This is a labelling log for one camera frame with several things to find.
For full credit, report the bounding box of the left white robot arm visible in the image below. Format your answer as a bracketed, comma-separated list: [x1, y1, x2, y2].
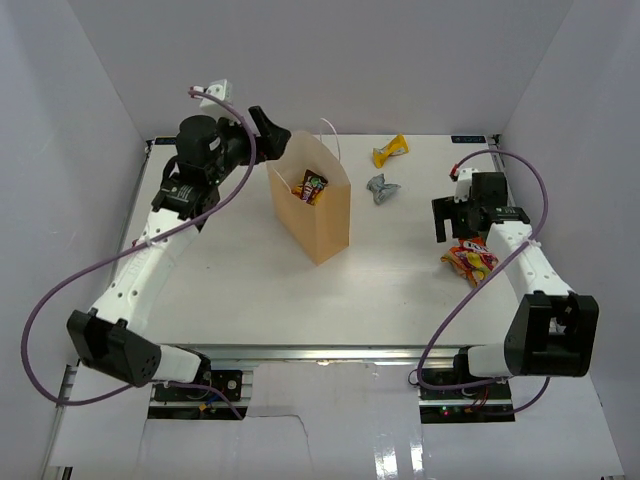
[67, 106, 291, 399]

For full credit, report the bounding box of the yellow snack bar wrapper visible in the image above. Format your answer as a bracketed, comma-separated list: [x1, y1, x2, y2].
[291, 184, 324, 206]

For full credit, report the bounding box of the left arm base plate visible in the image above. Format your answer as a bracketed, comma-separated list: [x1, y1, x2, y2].
[149, 369, 247, 421]

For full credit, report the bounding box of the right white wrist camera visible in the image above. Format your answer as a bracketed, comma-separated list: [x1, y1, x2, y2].
[450, 166, 479, 203]

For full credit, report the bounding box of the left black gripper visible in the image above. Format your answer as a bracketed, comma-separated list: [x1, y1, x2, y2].
[207, 106, 289, 185]

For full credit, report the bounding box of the purple M&M's packet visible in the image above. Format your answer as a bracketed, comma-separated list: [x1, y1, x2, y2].
[300, 169, 328, 205]

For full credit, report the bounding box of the silver wrapper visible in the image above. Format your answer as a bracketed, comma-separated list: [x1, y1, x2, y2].
[366, 174, 401, 205]

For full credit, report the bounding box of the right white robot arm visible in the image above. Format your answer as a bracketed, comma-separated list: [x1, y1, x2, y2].
[432, 168, 599, 399]

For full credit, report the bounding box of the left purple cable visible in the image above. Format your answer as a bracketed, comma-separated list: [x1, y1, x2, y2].
[20, 85, 259, 419]

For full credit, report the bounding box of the small yellow candy wrapper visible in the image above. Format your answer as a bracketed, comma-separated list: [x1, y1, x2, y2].
[372, 134, 410, 169]

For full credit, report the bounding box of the orange fruit candy bag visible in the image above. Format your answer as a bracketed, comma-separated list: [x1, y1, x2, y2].
[440, 237, 499, 288]

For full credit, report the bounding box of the brown paper bag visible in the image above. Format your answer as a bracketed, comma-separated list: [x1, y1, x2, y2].
[267, 131, 351, 265]

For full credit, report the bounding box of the aluminium front rail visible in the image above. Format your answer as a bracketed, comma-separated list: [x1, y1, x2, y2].
[169, 344, 476, 362]

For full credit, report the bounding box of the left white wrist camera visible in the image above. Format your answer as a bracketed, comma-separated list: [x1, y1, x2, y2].
[190, 79, 233, 115]

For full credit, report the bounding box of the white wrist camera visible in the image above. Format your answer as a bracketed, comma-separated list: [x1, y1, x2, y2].
[190, 79, 233, 115]
[450, 166, 479, 203]

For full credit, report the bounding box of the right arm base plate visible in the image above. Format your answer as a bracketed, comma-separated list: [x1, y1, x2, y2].
[407, 368, 515, 425]

